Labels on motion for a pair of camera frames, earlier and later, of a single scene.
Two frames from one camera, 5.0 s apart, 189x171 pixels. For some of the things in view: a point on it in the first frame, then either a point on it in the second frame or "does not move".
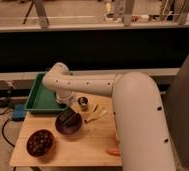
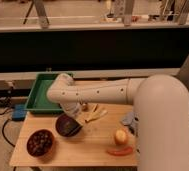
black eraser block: [66, 114] → [73, 126]
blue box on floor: [18, 113] does not move
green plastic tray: [42, 97] does not move
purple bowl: [71, 126] does not move
